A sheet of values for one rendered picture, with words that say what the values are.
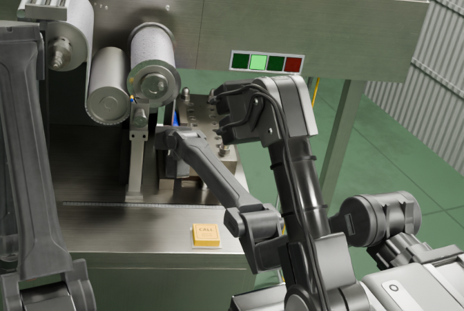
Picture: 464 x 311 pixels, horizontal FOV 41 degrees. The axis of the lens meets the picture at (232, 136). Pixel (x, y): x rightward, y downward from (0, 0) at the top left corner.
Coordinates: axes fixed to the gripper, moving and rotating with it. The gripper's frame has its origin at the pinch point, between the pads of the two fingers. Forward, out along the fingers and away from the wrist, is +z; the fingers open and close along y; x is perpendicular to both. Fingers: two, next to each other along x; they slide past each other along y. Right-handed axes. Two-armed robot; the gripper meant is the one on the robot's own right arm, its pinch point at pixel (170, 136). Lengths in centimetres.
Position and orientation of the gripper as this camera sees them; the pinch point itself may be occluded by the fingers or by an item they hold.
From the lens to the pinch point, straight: 184.7
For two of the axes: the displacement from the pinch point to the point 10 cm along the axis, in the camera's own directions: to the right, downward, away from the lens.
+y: 9.8, 0.5, 2.0
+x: 0.6, -10.0, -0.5
